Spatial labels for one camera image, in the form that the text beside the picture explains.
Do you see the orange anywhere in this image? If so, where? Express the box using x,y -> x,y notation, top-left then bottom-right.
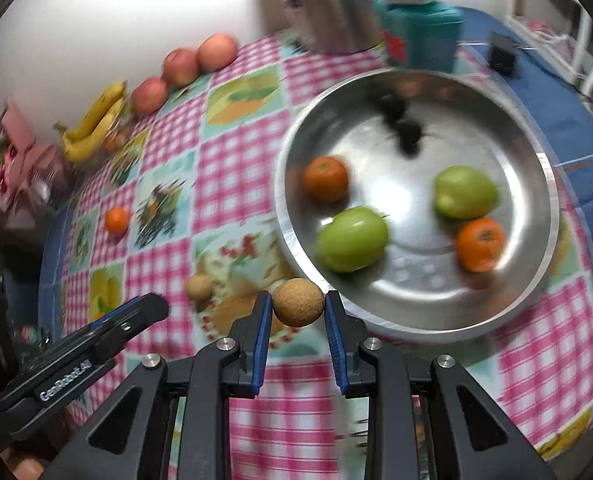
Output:
455,217 -> 507,273
105,207 -> 130,234
304,155 -> 350,203

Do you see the stainless steel thermos kettle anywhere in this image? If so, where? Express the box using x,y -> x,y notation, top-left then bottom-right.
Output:
261,0 -> 383,55

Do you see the blue table cloth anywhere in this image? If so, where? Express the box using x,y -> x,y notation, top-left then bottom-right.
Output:
39,7 -> 593,341

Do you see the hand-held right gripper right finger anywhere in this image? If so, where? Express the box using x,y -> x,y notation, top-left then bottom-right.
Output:
325,290 -> 552,480

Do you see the yellow banana bunch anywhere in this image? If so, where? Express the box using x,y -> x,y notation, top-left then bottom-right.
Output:
54,81 -> 127,162

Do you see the teal box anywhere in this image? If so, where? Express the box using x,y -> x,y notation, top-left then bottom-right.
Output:
375,1 -> 465,73

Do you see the green mango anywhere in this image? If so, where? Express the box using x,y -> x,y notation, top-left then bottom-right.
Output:
435,165 -> 500,220
317,206 -> 390,273

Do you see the brown round fruit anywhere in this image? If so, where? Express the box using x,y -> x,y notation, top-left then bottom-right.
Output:
273,278 -> 325,327
185,274 -> 213,302

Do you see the stainless steel bowl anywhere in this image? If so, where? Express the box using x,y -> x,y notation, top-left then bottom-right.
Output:
274,67 -> 561,342

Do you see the dark purple fruit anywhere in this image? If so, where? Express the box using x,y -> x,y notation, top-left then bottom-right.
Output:
394,119 -> 425,156
375,92 -> 410,123

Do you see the clear glass bowl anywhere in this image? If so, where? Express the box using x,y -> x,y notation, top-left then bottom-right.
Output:
79,110 -> 142,161

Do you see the pink plaid printed tablecloth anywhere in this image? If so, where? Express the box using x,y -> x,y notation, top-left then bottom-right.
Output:
59,25 -> 593,480

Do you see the black power adapter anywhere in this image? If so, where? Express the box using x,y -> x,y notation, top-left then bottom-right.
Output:
488,31 -> 518,78

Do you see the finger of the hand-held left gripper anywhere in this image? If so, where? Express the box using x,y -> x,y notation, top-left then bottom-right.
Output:
94,292 -> 170,361
89,297 -> 150,333

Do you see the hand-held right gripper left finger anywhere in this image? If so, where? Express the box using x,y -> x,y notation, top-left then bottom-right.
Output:
41,290 -> 273,480

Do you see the red apple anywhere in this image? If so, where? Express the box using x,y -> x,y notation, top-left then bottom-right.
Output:
130,76 -> 170,115
162,48 -> 200,87
198,33 -> 238,73

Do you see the pink wrapped bouquet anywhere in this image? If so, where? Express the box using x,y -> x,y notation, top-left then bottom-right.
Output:
0,99 -> 72,231

